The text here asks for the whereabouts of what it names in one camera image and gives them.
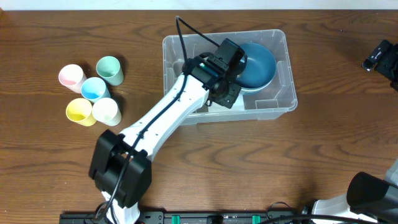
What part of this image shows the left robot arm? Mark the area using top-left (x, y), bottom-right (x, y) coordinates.
top-left (89, 52), bottom-right (247, 223)

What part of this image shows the yellow cup lower left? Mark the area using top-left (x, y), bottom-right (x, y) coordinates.
top-left (66, 98), bottom-right (96, 127)

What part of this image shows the pink cup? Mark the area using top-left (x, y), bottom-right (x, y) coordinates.
top-left (58, 64), bottom-right (87, 94)

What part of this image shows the green cup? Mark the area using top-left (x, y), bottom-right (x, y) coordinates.
top-left (96, 56), bottom-right (124, 86)

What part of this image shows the cream white cup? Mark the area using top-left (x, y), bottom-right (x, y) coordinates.
top-left (92, 98), bottom-right (122, 126)

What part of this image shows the large dark blue bowl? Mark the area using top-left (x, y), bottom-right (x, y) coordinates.
top-left (236, 43), bottom-right (277, 92)

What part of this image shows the light blue cup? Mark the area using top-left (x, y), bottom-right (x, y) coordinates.
top-left (81, 77), bottom-right (111, 103)

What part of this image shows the clear plastic storage container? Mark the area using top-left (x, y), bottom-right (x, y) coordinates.
top-left (162, 29), bottom-right (298, 125)

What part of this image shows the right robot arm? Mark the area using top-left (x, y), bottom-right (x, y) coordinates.
top-left (302, 40), bottom-right (397, 223)

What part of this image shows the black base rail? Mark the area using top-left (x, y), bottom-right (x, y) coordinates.
top-left (58, 210), bottom-right (371, 224)

